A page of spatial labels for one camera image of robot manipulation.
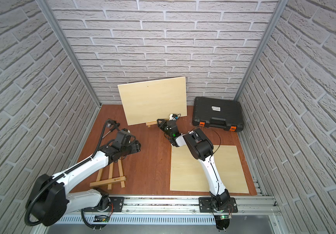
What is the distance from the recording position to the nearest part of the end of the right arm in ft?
2.81

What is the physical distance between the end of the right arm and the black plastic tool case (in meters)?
0.21

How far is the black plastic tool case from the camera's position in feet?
3.35
